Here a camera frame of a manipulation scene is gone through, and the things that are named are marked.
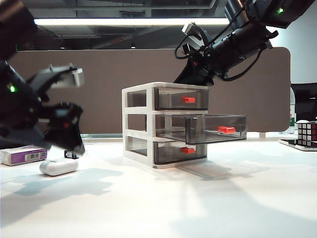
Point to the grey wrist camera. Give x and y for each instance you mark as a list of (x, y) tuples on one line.
[(194, 31), (69, 77)]

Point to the white partition foot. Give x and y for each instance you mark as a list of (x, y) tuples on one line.
[(262, 135)]

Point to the Rubik's cube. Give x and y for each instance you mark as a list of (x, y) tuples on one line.
[(308, 132)]

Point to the white earphone case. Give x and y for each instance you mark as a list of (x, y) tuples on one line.
[(59, 168)]

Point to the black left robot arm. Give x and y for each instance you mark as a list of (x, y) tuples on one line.
[(15, 62)]

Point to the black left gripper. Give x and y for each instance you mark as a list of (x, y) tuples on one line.
[(57, 116)]

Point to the brown desk partition panel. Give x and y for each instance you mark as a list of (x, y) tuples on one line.
[(104, 74)]

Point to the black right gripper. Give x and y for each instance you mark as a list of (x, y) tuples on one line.
[(205, 57)]

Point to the long ceiling light strip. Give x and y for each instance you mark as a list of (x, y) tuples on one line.
[(123, 21)]

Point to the black smartphone white case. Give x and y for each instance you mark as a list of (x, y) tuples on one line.
[(289, 142)]

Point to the purple white tissue pack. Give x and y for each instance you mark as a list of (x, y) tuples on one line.
[(22, 155)]

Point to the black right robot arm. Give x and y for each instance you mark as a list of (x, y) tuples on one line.
[(247, 39)]

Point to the white three-drawer organizer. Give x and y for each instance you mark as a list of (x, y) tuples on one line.
[(149, 111)]

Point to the black computer monitor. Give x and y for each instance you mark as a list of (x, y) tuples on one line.
[(305, 101)]

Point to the small black clip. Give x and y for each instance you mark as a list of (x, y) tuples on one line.
[(69, 155)]

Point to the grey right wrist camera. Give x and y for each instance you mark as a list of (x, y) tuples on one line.
[(194, 31)]

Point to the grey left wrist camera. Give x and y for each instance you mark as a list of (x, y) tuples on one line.
[(69, 77)]

